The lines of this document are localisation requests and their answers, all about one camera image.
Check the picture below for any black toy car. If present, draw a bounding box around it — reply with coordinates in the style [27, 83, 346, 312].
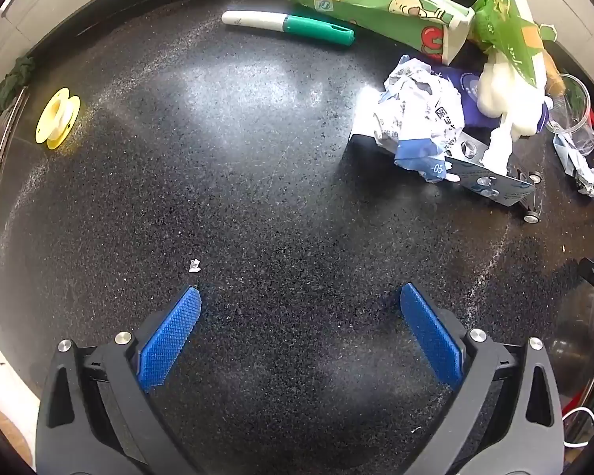
[507, 168, 545, 223]

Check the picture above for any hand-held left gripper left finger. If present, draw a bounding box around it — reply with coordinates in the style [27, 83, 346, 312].
[34, 284, 204, 475]

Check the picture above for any green printed wrapper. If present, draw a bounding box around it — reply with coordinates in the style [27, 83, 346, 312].
[470, 0, 560, 90]

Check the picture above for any crumpled white printed paper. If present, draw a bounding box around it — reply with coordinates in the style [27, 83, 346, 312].
[373, 57, 465, 184]

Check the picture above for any small crumpled blue paper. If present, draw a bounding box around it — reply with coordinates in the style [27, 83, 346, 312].
[553, 133, 594, 198]

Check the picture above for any white marker with green cap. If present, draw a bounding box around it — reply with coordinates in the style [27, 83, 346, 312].
[221, 10, 356, 48]

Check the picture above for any white cable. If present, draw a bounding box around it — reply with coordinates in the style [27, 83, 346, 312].
[562, 406, 594, 448]

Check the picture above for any yellow plastic spool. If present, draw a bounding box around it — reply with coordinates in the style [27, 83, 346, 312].
[34, 87, 81, 150]

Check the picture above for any clear plastic cup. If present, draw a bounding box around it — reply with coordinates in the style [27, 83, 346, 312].
[544, 73, 594, 154]

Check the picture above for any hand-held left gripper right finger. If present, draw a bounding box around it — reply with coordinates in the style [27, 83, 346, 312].
[400, 283, 565, 475]

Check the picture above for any green cartoon print carton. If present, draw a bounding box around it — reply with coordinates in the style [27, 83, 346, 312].
[284, 0, 476, 66]

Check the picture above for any brown paper wrapper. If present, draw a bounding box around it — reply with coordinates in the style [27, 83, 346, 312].
[542, 49, 570, 97]

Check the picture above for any stainless steel sink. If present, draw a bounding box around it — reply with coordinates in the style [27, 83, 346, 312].
[0, 84, 30, 327]

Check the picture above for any dark green cloth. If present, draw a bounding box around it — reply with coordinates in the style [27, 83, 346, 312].
[0, 54, 36, 114]

